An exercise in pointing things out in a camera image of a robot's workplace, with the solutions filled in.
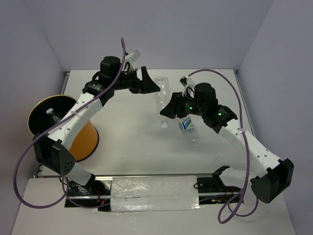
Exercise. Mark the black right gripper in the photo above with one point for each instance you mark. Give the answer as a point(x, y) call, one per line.
point(174, 106)

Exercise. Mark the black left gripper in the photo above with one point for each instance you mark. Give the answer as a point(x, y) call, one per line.
point(148, 85)

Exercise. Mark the clear unlabelled bottle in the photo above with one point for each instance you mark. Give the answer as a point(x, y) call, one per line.
point(162, 99)

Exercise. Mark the clear bottle green label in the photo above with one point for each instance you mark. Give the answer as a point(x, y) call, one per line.
point(188, 129)
point(53, 116)

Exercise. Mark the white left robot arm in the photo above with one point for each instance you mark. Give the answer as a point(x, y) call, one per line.
point(52, 148)

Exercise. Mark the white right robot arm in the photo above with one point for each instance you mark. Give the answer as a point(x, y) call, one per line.
point(273, 175)

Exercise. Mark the silver foil tape patch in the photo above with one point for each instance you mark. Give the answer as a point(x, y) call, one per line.
point(161, 193)

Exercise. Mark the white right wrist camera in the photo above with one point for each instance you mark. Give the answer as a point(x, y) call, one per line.
point(188, 85)

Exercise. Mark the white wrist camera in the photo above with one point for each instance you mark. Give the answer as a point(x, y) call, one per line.
point(133, 57)
point(188, 85)

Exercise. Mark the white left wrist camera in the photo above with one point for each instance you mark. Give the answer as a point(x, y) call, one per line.
point(133, 57)

